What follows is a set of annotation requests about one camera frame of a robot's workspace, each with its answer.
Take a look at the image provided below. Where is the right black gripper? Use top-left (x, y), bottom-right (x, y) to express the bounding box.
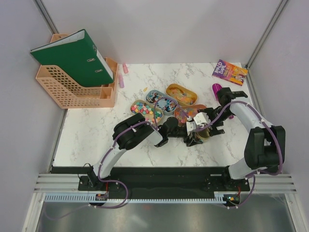
top-left (204, 107), bottom-right (234, 137)

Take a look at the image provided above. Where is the clear glass jar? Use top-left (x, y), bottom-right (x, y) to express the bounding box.
top-left (195, 130), bottom-right (211, 142)

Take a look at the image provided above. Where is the gold jar lid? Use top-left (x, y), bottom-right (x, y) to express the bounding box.
top-left (196, 127), bottom-right (211, 141)

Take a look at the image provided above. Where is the pink gummy star tray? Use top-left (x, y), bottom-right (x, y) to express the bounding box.
top-left (174, 104), bottom-right (206, 126)

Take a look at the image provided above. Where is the magenta plastic scoop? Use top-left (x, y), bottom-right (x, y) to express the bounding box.
top-left (212, 84), bottom-right (234, 114)

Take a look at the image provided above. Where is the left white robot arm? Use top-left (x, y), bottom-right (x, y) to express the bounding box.
top-left (89, 113), bottom-right (203, 190)

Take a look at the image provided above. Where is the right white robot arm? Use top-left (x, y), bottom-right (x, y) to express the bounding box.
top-left (194, 87), bottom-right (286, 190)

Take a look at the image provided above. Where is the yellow candy tray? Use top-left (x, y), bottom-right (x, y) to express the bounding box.
top-left (166, 84), bottom-right (198, 106)

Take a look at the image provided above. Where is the blue lollipop tray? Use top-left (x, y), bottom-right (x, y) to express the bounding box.
top-left (145, 90), bottom-right (177, 116)

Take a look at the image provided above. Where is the Roald Dahl paperback book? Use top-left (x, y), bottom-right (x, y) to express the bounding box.
top-left (212, 59), bottom-right (248, 86)

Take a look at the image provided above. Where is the beige candy tray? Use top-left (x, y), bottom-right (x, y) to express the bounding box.
top-left (130, 100), bottom-right (164, 124)

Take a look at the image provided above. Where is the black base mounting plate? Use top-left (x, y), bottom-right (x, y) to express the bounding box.
top-left (51, 167), bottom-right (250, 200)

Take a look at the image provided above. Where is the pink highlighter marker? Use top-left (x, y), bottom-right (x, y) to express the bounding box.
top-left (122, 63), bottom-right (128, 74)
top-left (118, 73), bottom-right (125, 88)

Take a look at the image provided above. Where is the peach desk organizer box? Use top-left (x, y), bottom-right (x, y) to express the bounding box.
top-left (99, 57), bottom-right (118, 108)

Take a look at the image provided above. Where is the peach mesh file basket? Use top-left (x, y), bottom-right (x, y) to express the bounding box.
top-left (35, 33), bottom-right (104, 109)

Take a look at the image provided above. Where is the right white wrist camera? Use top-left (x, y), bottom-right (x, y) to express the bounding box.
top-left (194, 112), bottom-right (211, 127)

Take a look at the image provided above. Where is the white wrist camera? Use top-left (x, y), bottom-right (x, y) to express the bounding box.
top-left (194, 112), bottom-right (211, 127)
top-left (186, 120), bottom-right (197, 135)

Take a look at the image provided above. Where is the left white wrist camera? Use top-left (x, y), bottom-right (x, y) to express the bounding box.
top-left (186, 120), bottom-right (197, 135)

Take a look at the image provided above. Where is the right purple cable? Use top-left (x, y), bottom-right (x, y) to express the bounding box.
top-left (196, 101), bottom-right (284, 209)

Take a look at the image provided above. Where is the green ring binder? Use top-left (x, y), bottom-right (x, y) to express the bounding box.
top-left (30, 29), bottom-right (114, 87)

